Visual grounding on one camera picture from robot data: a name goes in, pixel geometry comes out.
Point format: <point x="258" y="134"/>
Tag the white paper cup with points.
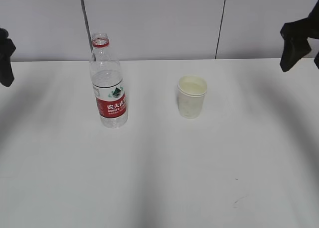
<point x="191" y="93"/>

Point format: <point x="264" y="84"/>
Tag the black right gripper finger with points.
<point x="295" y="35"/>

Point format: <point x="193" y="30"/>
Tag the clear water bottle red label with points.
<point x="107" y="80"/>

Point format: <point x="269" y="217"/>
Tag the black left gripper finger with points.
<point x="7" y="48"/>

